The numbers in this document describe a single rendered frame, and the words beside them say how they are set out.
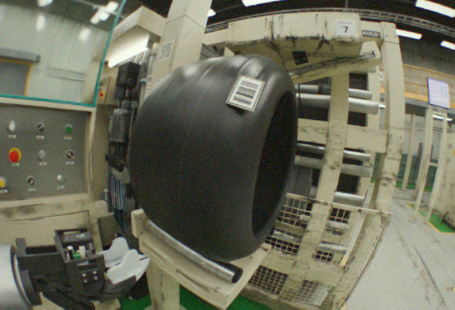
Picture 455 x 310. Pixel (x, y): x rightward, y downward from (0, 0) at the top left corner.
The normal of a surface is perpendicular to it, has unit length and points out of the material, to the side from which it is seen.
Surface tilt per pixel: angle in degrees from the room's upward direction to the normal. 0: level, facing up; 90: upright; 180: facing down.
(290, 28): 90
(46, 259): 90
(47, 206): 90
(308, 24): 90
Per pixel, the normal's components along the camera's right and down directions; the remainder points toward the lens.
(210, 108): -0.18, -0.34
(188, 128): -0.47, -0.27
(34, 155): 0.85, 0.14
